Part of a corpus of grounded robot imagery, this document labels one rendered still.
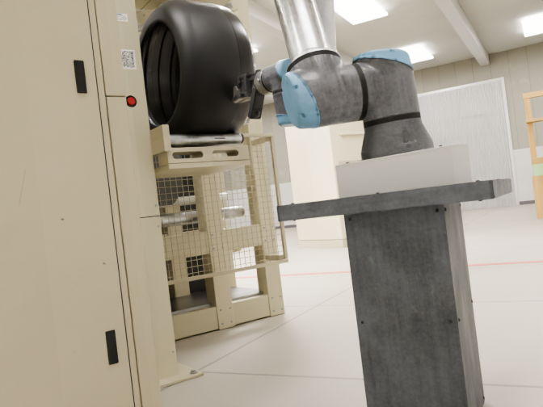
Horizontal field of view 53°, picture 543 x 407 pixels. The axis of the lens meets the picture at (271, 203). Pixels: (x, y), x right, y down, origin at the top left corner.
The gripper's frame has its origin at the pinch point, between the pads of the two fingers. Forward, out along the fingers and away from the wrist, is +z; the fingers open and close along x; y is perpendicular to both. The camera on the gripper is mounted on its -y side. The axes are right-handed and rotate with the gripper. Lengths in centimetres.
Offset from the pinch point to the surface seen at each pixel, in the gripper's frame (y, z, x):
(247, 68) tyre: 12.7, -3.1, -5.3
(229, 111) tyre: -2.5, 3.9, 1.1
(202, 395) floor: -102, -9, 32
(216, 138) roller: -12.1, 10.4, 4.2
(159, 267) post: -60, 18, 31
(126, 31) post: 30.9, 18.0, 33.4
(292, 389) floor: -102, -30, 10
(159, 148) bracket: -15.4, 11.1, 28.7
